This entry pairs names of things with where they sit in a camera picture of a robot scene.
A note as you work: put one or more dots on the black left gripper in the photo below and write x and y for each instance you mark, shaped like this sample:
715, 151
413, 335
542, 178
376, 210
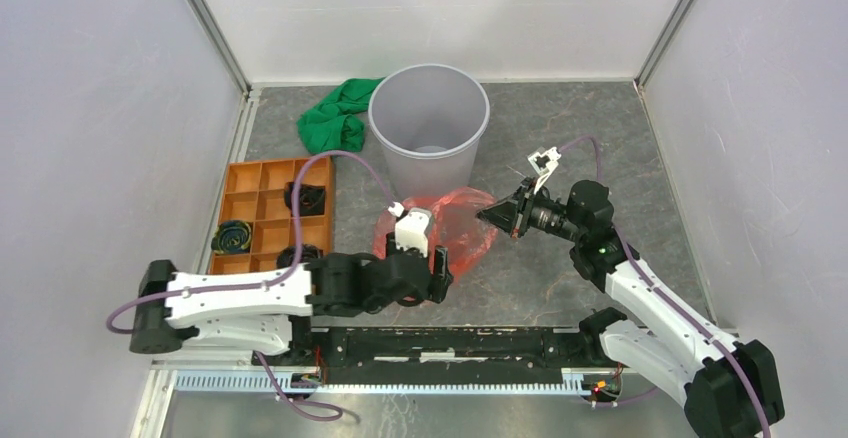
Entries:
442, 275

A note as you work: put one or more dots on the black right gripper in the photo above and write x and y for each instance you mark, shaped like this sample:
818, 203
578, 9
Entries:
505, 214

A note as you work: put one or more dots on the red plastic trash bag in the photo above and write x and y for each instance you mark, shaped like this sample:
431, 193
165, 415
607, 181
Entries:
456, 227

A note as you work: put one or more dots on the grey plastic trash bin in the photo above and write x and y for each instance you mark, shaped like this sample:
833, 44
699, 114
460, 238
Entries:
429, 120

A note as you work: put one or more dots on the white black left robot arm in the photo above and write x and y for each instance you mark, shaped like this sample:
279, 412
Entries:
258, 311

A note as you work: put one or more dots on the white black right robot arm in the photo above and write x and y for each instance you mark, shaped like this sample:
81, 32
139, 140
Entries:
726, 387

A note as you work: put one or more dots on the black trash bag roll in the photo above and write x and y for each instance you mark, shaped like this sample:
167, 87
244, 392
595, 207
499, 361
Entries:
311, 199

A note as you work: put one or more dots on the green crumpled cloth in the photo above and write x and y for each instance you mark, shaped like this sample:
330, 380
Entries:
333, 123

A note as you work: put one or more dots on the orange compartment tray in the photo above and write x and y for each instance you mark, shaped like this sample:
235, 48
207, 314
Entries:
253, 192

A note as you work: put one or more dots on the black blue-yellow bag roll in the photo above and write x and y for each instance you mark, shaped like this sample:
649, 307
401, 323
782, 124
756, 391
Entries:
232, 237

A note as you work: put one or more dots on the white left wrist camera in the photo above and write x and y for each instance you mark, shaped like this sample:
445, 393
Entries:
411, 228

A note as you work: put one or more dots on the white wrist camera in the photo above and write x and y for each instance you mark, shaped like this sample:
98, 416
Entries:
544, 162
411, 228

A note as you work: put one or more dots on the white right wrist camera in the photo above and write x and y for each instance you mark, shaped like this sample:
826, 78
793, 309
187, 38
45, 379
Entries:
544, 162

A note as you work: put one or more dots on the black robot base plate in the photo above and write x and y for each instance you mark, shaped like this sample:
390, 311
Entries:
442, 355

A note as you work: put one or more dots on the aluminium corner post right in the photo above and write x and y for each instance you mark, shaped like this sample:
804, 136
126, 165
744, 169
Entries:
662, 43

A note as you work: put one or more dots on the aluminium corner post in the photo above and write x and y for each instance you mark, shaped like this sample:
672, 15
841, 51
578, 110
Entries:
212, 29
662, 43

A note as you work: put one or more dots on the aluminium frame rail front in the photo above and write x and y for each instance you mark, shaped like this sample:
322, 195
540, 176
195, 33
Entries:
204, 368

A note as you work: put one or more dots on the aluminium corner post left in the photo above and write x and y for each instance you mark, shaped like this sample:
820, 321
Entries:
212, 29

